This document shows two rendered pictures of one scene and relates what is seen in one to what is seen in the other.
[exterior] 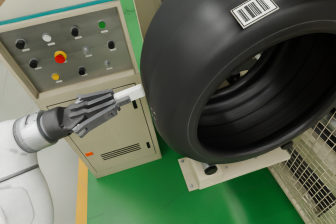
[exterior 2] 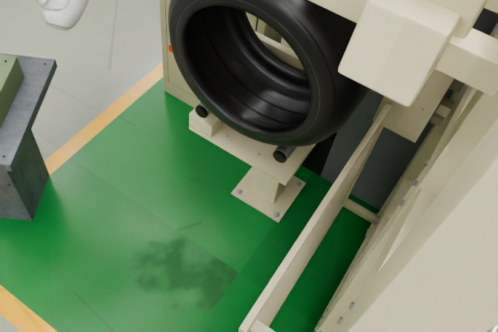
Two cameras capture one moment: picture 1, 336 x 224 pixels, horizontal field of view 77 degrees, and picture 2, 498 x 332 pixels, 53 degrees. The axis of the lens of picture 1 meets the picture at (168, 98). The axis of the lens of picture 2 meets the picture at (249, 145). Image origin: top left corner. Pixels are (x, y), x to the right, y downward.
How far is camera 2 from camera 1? 1.03 m
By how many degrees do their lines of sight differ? 24
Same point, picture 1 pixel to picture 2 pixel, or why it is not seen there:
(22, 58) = not seen: outside the picture
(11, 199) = not seen: outside the picture
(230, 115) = (278, 99)
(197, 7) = not seen: outside the picture
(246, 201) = (273, 263)
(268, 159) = (266, 166)
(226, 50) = not seen: outside the picture
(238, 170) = (232, 146)
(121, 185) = (177, 120)
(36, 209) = (69, 5)
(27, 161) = not seen: outside the picture
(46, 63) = not seen: outside the picture
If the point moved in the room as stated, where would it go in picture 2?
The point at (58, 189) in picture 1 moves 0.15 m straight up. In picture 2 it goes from (123, 65) to (121, 45)
